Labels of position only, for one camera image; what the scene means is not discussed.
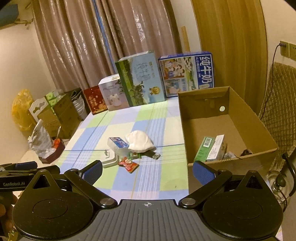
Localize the green medicine box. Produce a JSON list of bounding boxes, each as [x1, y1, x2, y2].
[[194, 137, 215, 162]]

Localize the blue tissue pack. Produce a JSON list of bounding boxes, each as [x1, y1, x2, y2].
[[107, 137, 130, 157]]

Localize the red snack packet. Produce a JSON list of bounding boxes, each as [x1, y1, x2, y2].
[[118, 157, 139, 173]]

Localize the white knitted cloth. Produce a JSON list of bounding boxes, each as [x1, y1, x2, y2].
[[125, 130, 155, 153]]

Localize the clear printed snack packets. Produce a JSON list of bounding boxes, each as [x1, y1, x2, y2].
[[223, 152, 241, 160]]

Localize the person's left hand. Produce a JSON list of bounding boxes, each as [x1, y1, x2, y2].
[[1, 192, 18, 240]]

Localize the white medicine box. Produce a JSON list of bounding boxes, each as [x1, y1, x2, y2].
[[206, 135, 227, 161]]

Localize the dark wrapped candy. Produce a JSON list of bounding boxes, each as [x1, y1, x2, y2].
[[240, 149, 252, 157]]

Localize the checkered tablecloth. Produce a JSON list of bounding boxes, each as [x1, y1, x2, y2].
[[57, 97, 189, 200]]

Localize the brown cardboard box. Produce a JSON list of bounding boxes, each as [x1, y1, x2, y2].
[[178, 86, 278, 193]]

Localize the green candy wrapper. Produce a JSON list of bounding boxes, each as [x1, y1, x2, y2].
[[128, 152, 142, 160]]

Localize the stacked cardboard boxes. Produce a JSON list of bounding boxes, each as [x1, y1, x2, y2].
[[29, 88, 88, 139]]

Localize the red gift box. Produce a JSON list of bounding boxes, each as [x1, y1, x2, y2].
[[83, 85, 107, 115]]

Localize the yellow plastic bag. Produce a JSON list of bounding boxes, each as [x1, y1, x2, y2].
[[11, 89, 35, 132]]

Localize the quilted brown chair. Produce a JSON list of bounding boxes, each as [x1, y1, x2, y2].
[[259, 62, 295, 171]]

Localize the white appliance box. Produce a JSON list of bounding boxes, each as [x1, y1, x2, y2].
[[98, 74, 130, 111]]

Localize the blue milk carton box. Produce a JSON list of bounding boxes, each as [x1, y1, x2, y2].
[[159, 51, 214, 97]]

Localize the green milk carton box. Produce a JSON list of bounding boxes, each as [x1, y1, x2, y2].
[[115, 51, 166, 107]]

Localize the wooden stick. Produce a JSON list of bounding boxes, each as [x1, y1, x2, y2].
[[181, 26, 190, 53]]

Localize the brown shiny curtain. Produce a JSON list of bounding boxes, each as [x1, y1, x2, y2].
[[32, 1, 182, 91]]

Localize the wooden wardrobe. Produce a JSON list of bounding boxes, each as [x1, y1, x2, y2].
[[192, 1, 268, 113]]

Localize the wall power socket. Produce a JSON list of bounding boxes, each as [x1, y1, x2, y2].
[[280, 41, 290, 58]]

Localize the grey charger cable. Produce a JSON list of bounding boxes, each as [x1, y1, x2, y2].
[[259, 43, 287, 117]]

